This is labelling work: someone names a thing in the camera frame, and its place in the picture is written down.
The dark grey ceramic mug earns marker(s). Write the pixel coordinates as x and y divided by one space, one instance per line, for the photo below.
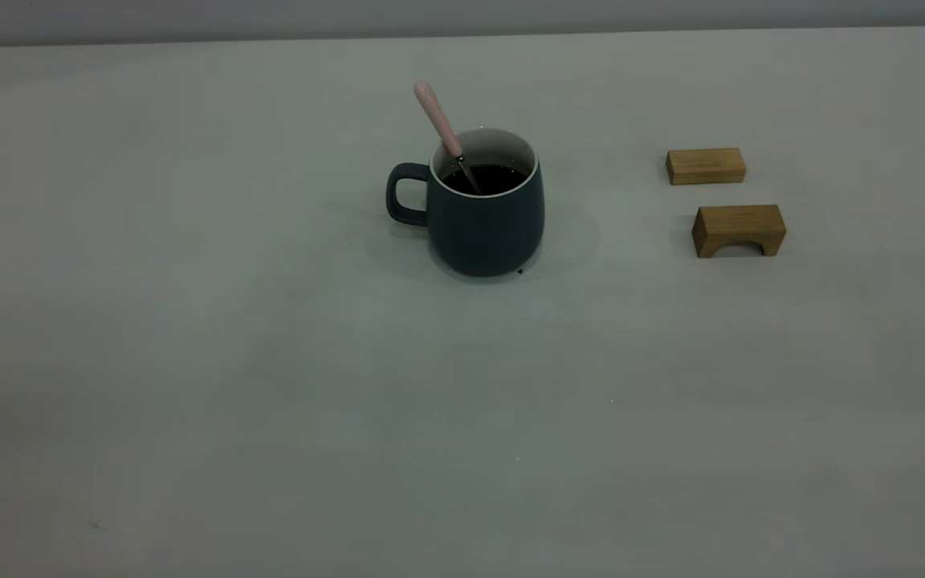
486 233

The dark coffee liquid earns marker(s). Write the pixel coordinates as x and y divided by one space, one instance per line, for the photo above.
503 178

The flat rectangular wooden block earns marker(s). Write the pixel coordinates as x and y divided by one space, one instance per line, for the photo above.
703 167

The arched wooden block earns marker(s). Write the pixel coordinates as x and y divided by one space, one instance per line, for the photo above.
739 221

